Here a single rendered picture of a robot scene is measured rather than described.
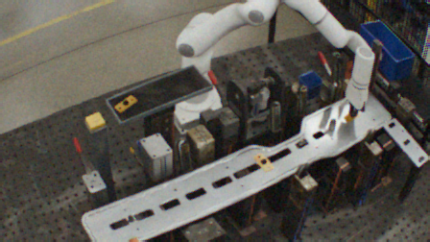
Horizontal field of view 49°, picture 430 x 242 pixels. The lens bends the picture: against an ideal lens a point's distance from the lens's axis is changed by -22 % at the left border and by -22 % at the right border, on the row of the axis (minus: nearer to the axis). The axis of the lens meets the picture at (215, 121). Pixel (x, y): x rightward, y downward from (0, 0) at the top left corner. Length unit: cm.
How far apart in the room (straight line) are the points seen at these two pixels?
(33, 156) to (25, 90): 151
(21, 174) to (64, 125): 39
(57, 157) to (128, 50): 180
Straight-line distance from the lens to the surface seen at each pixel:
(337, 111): 230
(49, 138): 260
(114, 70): 397
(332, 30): 202
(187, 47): 225
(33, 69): 418
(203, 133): 202
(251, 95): 206
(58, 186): 239
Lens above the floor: 255
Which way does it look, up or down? 45 degrees down
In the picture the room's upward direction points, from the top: 4 degrees clockwise
